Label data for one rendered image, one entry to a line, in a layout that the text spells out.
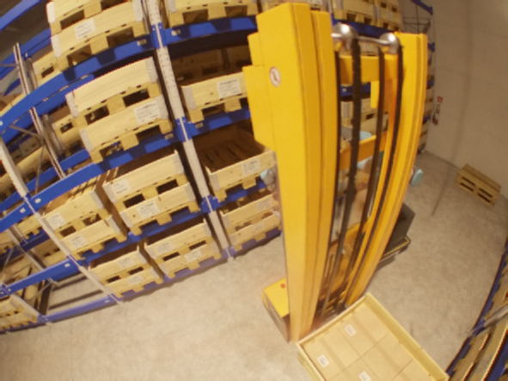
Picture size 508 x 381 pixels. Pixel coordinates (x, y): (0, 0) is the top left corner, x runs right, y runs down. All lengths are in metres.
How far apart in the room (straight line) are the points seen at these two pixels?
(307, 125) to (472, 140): 6.05
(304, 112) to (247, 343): 2.49
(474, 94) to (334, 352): 5.90
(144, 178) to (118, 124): 0.57
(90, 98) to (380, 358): 3.17
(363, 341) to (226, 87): 2.52
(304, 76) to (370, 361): 1.97
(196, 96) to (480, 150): 6.23
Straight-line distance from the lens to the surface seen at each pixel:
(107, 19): 2.00
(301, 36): 0.45
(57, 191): 2.41
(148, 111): 1.88
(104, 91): 1.92
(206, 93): 1.92
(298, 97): 0.45
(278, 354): 2.58
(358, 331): 2.04
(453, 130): 6.46
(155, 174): 2.05
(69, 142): 3.48
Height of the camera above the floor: 2.54
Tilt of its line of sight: 36 degrees down
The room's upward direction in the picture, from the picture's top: 11 degrees counter-clockwise
